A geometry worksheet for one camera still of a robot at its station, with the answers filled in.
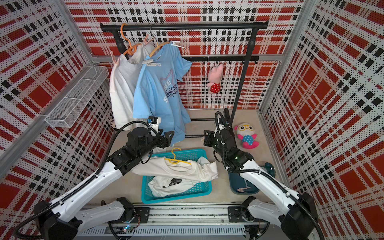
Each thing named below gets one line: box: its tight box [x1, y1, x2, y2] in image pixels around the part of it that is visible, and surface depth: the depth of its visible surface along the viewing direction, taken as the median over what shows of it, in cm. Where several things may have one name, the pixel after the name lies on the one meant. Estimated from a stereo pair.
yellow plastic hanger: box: [164, 147, 192, 165], surface depth 84 cm
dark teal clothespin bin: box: [228, 171, 260, 195], surface depth 82 cm
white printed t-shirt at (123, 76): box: [109, 43, 151, 131], surface depth 64 cm
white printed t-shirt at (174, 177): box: [132, 156, 219, 198], surface depth 80 cm
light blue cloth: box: [133, 42, 192, 145], surface depth 73 cm
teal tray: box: [141, 148, 213, 205], surface depth 80 cm
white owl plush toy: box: [234, 122, 260, 150], surface depth 101 cm
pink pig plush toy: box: [207, 63, 224, 94], surface depth 95 cm
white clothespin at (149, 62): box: [141, 59, 162, 67], surface depth 58 cm
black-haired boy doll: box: [106, 115, 117, 129], surface depth 107 cm
